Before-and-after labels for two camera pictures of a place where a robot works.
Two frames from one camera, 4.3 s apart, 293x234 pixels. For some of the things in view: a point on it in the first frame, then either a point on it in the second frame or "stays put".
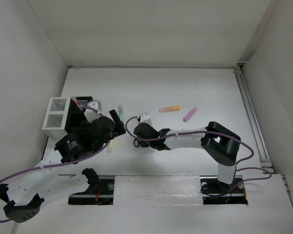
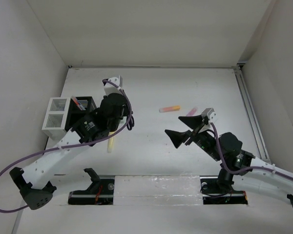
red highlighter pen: x=76 y=101 stays put
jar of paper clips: x=61 y=107 stays put
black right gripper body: x=146 y=144 → x=202 y=139
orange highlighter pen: x=75 y=101 stays put
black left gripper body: x=117 y=131 → x=126 y=112
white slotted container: x=54 y=122 stays put
